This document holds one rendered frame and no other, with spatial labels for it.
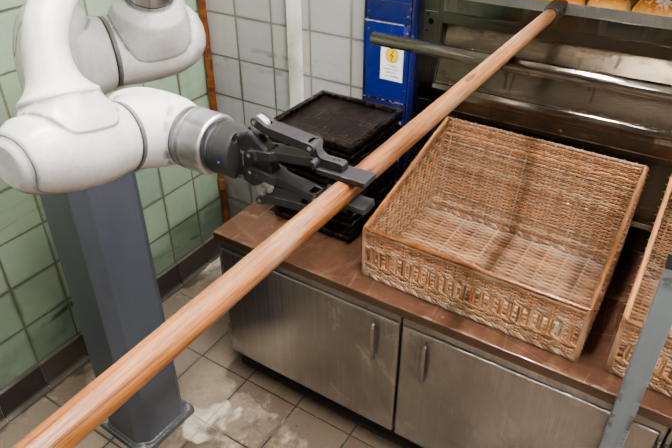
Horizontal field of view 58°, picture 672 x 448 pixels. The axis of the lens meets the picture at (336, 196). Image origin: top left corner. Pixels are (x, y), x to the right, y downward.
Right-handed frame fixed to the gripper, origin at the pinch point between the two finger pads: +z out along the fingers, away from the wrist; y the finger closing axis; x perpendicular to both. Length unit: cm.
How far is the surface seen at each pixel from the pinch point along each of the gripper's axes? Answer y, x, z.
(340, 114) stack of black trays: 32, -79, -49
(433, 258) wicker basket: 48, -51, -6
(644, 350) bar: 43, -41, 40
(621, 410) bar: 59, -41, 40
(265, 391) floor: 120, -45, -56
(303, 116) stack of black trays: 32, -72, -57
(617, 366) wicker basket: 59, -51, 37
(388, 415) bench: 103, -46, -12
